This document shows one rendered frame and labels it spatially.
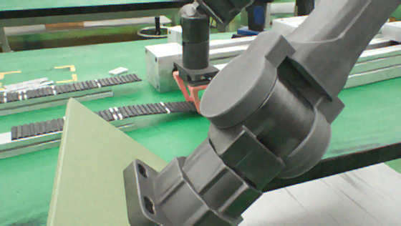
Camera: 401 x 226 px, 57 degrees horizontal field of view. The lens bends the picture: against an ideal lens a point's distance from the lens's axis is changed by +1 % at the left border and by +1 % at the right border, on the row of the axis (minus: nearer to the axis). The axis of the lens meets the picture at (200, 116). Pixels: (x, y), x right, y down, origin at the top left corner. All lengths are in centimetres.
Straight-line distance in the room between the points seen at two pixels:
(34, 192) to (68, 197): 36
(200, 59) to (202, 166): 45
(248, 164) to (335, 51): 13
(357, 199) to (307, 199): 19
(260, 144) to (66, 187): 15
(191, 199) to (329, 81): 16
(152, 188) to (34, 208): 29
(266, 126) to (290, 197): 119
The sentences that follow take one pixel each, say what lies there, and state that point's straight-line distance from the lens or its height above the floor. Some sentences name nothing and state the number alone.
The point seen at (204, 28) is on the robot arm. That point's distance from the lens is 73.
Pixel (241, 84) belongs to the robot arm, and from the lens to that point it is 31.
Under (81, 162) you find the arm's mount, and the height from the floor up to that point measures 97.
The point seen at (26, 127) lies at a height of 81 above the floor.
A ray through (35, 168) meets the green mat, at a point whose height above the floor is 78.
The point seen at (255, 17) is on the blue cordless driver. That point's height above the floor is 89.
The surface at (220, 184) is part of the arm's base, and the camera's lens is 31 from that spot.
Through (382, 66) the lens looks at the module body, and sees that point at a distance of 108.
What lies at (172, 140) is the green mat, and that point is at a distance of 71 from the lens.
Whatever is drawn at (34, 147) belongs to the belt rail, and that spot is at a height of 79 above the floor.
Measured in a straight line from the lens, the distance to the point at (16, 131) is 75.
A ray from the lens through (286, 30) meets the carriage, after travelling 111.
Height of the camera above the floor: 114
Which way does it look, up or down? 27 degrees down
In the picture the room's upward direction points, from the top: straight up
